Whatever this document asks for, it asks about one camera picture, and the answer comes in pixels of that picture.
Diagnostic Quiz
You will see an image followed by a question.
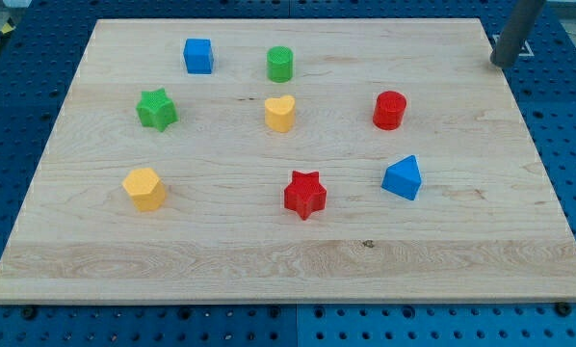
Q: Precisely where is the red star block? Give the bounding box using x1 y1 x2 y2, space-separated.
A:
284 171 327 220

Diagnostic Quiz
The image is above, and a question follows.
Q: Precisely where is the green star block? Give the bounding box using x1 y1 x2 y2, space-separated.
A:
136 88 179 132

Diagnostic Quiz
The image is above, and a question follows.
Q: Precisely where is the light wooden board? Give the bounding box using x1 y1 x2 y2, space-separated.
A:
0 18 576 305

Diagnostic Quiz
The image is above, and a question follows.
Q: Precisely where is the yellow heart block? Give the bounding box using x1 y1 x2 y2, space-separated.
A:
264 95 296 133

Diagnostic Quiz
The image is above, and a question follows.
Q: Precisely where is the green cylinder block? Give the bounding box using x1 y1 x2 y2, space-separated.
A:
266 46 294 83

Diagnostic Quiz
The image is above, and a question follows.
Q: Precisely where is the blue triangle block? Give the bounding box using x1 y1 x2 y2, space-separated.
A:
380 155 422 200

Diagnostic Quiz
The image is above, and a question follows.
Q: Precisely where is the red cylinder block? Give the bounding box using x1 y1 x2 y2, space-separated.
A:
373 91 407 130

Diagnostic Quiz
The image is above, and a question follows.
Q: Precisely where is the yellow hexagon block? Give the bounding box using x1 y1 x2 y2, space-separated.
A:
121 168 167 212

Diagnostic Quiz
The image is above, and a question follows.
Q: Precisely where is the blue cube block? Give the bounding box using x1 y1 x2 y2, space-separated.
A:
183 38 214 74

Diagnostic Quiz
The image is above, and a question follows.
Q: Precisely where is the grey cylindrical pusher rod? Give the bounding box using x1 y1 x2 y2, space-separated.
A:
489 0 546 68

